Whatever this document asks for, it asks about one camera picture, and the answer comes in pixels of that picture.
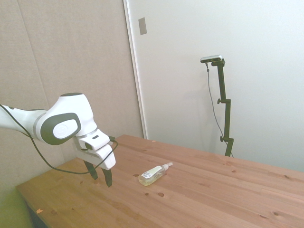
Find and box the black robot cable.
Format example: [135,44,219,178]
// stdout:
[0,104,119,175]

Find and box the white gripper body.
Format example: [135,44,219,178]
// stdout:
[73,138,117,171]

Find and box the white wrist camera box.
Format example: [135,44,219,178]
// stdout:
[78,133,112,151]

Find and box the grey wall plate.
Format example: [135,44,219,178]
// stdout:
[138,17,147,36]

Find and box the grey camera on stand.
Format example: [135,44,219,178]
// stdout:
[200,55,224,64]

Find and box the black camera stand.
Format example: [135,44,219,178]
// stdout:
[205,62,235,158]
[211,59,235,157]

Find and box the white door frame trim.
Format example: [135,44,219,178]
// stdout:
[123,0,149,140]

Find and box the clear sanitizer bottle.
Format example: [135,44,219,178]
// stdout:
[138,162,174,187]

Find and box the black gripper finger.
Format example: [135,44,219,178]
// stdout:
[100,167,113,188]
[83,160,99,181]

